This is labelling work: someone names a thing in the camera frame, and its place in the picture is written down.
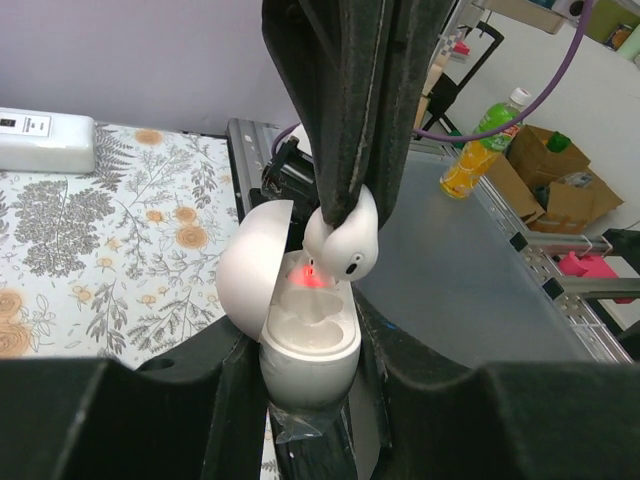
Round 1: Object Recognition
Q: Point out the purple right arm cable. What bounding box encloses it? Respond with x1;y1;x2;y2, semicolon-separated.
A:
269;0;596;166

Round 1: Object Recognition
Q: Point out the cardboard box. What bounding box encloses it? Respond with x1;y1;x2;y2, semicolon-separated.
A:
486;125;623;234

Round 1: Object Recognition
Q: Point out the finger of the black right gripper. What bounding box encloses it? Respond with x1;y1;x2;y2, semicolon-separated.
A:
371;0;454;227
262;1;390;226

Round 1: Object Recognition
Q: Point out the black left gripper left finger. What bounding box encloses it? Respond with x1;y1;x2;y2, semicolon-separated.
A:
1;319;265;479

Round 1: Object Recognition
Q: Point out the floral patterned table mat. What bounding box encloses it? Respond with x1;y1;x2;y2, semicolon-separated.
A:
1;124;238;369

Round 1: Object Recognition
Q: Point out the white earbud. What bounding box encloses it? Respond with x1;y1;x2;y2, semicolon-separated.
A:
302;186;379;282

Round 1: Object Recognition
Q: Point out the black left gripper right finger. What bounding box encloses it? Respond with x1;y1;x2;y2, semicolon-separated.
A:
355;294;639;479

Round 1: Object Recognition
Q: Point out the orange juice bottle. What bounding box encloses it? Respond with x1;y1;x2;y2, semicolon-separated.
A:
440;87;532;199

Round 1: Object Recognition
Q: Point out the white rectangular box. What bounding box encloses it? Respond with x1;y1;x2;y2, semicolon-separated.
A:
0;107;96;174

